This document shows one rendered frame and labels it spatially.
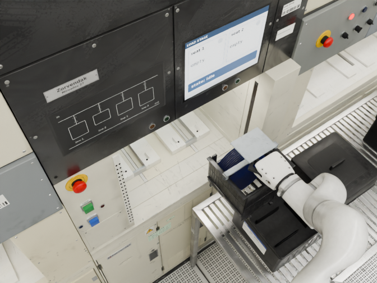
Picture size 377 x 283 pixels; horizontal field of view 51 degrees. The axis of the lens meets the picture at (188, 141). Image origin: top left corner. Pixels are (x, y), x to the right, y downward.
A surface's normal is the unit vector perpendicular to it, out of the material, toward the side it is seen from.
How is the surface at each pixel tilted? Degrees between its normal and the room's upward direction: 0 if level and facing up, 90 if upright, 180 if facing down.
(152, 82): 90
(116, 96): 90
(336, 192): 26
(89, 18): 90
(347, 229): 17
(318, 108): 0
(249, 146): 2
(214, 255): 0
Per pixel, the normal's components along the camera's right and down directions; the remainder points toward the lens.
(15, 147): 0.58, 0.67
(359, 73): 0.01, -0.58
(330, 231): -0.87, -0.39
